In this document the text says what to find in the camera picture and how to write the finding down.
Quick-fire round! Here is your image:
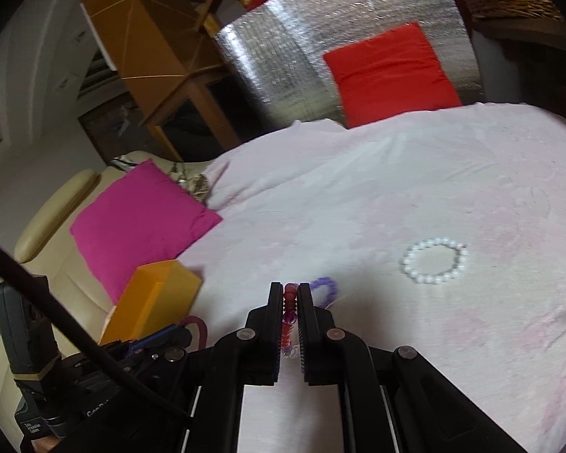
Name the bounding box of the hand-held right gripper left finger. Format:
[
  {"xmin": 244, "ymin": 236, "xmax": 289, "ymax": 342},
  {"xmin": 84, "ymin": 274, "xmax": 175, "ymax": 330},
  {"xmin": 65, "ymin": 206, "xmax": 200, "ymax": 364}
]
[{"xmin": 184, "ymin": 282, "xmax": 285, "ymax": 453}]

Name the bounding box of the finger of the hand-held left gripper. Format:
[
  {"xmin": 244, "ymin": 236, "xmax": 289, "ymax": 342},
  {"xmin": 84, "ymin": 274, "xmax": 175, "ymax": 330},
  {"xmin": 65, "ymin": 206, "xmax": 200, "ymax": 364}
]
[{"xmin": 122, "ymin": 324, "xmax": 193, "ymax": 355}]

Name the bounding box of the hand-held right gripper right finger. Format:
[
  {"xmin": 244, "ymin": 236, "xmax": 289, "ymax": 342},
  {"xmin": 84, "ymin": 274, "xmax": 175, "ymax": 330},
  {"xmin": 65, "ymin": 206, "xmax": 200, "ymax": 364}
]
[{"xmin": 298, "ymin": 282, "xmax": 529, "ymax": 453}]

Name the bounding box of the red bead bracelet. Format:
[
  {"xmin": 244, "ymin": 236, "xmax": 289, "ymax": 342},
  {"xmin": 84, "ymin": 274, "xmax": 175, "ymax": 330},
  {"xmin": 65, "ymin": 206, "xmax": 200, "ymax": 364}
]
[{"xmin": 280, "ymin": 284, "xmax": 299, "ymax": 360}]

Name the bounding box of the pink bangle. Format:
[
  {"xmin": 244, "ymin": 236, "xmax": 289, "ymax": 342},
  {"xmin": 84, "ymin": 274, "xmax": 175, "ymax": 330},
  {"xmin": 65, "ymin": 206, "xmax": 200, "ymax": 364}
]
[{"xmin": 179, "ymin": 314, "xmax": 209, "ymax": 348}]

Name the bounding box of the purple bead bracelet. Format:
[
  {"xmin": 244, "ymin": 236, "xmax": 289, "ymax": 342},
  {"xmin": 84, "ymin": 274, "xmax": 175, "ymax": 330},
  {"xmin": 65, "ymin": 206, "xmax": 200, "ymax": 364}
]
[{"xmin": 310, "ymin": 277, "xmax": 339, "ymax": 310}]

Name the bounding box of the orange box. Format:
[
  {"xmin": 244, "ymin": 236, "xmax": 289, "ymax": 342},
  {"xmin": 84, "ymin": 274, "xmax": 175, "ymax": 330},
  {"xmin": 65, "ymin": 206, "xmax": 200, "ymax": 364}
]
[{"xmin": 98, "ymin": 259, "xmax": 204, "ymax": 345}]

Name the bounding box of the white pearl bracelet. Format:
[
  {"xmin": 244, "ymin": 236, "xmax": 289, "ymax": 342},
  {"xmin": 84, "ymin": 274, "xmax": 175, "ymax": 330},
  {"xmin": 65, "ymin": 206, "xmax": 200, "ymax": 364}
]
[{"xmin": 402, "ymin": 237, "xmax": 471, "ymax": 286}]

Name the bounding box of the beige leather sofa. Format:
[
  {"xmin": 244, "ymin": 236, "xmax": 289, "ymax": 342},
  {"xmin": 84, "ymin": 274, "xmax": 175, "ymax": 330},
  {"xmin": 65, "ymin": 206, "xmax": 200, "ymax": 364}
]
[{"xmin": 0, "ymin": 150, "xmax": 214, "ymax": 453}]

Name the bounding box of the magenta cushion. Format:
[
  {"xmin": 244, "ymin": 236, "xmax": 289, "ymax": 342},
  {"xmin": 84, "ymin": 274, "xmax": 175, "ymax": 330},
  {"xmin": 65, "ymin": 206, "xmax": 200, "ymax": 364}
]
[{"xmin": 69, "ymin": 159, "xmax": 224, "ymax": 305}]

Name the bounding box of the small metallic trinket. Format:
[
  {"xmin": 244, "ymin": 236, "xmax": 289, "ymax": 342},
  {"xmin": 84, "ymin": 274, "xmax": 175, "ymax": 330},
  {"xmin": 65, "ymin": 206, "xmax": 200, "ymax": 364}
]
[{"xmin": 176, "ymin": 162, "xmax": 218, "ymax": 205}]

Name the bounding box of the red cushion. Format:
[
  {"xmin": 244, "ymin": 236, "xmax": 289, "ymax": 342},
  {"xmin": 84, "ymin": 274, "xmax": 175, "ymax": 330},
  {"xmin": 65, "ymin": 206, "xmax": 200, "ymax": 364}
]
[{"xmin": 323, "ymin": 22, "xmax": 462, "ymax": 129}]

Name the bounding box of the silver insulation mat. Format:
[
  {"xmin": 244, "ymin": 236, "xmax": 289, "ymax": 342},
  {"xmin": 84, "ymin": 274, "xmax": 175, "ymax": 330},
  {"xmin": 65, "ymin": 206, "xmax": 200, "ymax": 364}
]
[{"xmin": 214, "ymin": 0, "xmax": 482, "ymax": 131}]

